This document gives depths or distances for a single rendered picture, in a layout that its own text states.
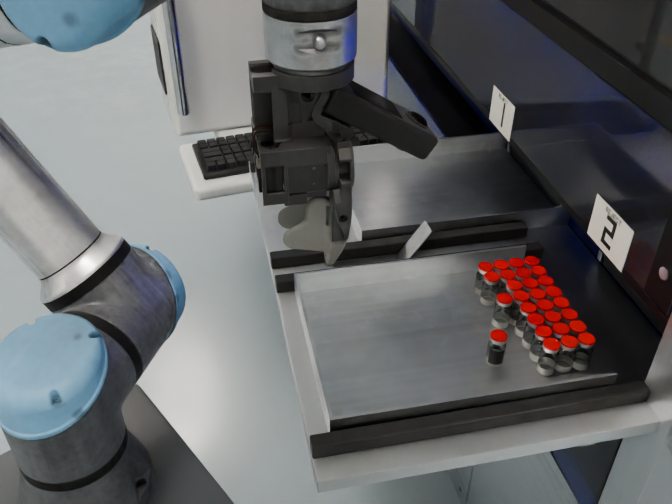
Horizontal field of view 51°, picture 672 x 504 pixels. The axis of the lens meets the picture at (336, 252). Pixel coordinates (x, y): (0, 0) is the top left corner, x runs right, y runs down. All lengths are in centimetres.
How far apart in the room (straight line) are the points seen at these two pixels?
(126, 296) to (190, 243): 182
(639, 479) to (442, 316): 31
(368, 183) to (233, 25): 48
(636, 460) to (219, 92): 107
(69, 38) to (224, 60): 108
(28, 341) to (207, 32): 89
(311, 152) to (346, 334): 38
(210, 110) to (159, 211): 131
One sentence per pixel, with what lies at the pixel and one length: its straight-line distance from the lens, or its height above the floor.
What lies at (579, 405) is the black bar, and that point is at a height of 90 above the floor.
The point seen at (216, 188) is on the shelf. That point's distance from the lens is 138.
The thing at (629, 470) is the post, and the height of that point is 77.
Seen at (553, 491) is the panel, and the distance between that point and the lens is 122.
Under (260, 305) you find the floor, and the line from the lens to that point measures 231.
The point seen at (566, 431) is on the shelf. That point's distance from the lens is 85.
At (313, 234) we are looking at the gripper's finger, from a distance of 65.
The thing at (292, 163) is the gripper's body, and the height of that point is 122.
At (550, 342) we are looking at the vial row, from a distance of 88.
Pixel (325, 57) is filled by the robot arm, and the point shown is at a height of 131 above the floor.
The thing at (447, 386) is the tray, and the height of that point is 88.
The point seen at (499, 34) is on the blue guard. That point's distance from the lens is 118.
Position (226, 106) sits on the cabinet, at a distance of 156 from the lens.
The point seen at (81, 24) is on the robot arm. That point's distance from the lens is 45.
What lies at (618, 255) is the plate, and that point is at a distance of 91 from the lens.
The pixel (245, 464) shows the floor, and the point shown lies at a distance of 189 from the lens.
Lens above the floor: 151
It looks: 37 degrees down
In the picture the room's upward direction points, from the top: straight up
